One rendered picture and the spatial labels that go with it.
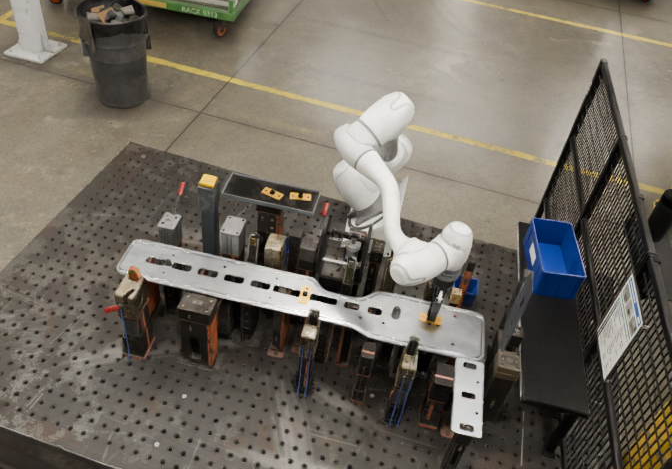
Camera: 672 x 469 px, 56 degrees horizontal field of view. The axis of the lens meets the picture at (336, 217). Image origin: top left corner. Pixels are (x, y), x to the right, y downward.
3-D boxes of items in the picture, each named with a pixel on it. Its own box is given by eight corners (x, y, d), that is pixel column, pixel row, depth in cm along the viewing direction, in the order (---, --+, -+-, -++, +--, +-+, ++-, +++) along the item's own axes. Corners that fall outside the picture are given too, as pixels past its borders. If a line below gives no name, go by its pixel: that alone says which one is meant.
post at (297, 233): (283, 302, 268) (288, 234, 241) (286, 293, 271) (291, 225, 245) (294, 304, 267) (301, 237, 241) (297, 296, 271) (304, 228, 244)
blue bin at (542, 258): (532, 294, 240) (543, 271, 232) (521, 239, 263) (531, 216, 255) (574, 300, 240) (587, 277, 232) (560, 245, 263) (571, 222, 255)
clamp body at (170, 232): (159, 289, 266) (151, 226, 242) (170, 270, 274) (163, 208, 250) (181, 294, 265) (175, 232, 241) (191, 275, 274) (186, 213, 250)
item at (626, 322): (602, 384, 199) (644, 323, 178) (595, 329, 216) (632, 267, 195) (608, 386, 199) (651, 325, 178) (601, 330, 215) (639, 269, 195)
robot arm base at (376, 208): (352, 208, 312) (346, 200, 310) (390, 189, 303) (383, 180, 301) (348, 230, 298) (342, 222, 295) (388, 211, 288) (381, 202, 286)
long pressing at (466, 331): (108, 278, 230) (108, 275, 229) (135, 237, 247) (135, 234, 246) (483, 365, 219) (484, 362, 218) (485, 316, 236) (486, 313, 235)
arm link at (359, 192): (348, 205, 304) (321, 172, 295) (376, 181, 305) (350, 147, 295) (359, 216, 290) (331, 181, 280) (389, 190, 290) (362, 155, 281)
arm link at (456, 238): (449, 245, 213) (420, 259, 206) (460, 211, 202) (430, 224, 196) (472, 265, 206) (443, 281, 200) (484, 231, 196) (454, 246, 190)
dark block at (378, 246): (356, 320, 264) (370, 250, 236) (359, 308, 270) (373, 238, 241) (368, 323, 264) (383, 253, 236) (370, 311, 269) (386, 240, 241)
